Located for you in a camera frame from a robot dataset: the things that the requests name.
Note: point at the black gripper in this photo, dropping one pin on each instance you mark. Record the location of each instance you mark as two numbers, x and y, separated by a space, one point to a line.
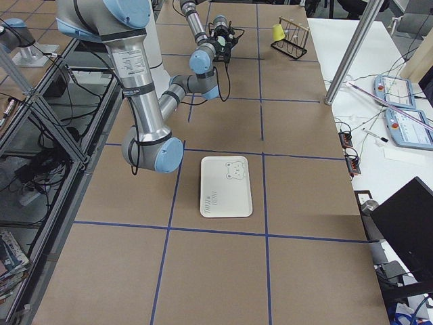
226 30

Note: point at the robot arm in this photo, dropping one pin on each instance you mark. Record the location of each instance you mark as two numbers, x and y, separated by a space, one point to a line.
212 46
121 27

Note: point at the yellow plastic cup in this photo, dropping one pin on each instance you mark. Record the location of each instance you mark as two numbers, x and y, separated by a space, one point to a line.
278 32

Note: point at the white bear print tray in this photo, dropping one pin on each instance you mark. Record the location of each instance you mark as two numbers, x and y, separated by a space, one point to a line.
225 190

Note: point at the upper orange connector block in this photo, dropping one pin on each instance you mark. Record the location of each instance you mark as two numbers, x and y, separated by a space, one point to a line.
345 139

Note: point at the orange connector block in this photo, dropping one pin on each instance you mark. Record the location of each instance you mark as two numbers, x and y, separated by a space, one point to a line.
345 139
353 164

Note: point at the lower orange connector block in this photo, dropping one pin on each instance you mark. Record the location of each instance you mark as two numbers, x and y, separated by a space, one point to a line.
353 164

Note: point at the upper teach pendant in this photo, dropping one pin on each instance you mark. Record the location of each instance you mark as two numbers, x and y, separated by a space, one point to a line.
395 91

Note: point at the teach pendant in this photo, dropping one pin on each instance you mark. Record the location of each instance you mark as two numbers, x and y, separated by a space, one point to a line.
406 132
395 91

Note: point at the black marker pen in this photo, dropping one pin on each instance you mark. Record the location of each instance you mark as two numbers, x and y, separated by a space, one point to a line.
383 139

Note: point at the lower teach pendant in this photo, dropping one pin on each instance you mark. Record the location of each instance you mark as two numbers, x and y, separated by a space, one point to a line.
406 132

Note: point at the black laptop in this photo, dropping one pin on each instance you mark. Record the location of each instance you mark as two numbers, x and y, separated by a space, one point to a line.
405 221

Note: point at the stack of magazines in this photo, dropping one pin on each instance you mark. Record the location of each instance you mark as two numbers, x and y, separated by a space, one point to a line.
14 263

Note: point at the black wire cup rack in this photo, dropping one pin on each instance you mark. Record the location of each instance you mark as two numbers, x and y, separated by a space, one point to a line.
296 37

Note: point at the aluminium frame post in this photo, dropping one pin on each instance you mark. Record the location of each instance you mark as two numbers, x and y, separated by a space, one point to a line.
371 11

